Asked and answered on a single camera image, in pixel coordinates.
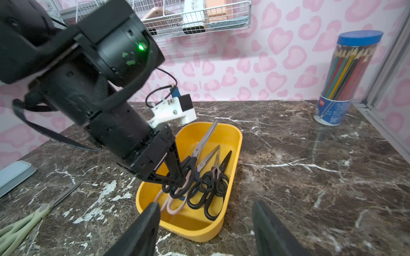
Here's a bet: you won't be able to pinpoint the white wire wall shelf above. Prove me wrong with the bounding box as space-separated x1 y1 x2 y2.
42 0 252 38

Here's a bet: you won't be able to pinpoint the pink kitchen scissors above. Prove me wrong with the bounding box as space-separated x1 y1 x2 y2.
160 171 195 215

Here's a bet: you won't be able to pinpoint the cream green handled scissors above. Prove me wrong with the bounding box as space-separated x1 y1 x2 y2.
1 181 82 256

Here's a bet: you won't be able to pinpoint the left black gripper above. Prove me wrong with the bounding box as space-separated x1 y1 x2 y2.
84 103 185 187

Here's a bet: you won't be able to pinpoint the all black scissors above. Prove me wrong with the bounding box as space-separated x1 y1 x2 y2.
202 151 232 221

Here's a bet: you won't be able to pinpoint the yellow plastic storage box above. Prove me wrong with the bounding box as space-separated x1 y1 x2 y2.
136 122 242 242

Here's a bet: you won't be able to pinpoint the pink case on shelf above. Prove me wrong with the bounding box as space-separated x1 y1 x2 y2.
206 0 233 23

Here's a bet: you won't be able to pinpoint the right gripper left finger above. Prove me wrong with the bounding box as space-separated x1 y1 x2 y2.
105 202 160 256

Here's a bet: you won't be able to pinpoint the black handled medium scissors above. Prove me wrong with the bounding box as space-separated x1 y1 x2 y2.
186 147 225 210

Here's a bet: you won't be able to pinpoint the light blue pencil case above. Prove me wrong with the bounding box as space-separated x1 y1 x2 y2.
0 161 37 197

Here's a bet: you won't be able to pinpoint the white floral case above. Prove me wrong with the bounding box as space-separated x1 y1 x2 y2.
182 0 206 35

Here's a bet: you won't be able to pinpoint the black handled steel scissors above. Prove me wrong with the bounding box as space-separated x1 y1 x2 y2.
162 121 218 199

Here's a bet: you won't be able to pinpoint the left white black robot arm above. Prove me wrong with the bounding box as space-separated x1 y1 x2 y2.
1 1 185 187

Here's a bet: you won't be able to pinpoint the blue handled scissors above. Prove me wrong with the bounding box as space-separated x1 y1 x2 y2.
185 145 220 202

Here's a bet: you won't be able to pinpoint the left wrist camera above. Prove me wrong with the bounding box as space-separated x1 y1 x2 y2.
147 86 197 129

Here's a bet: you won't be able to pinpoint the blue lid pencil tube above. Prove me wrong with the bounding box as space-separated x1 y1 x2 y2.
313 30 383 127

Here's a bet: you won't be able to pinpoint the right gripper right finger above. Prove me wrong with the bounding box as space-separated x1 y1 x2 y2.
252 201 310 256

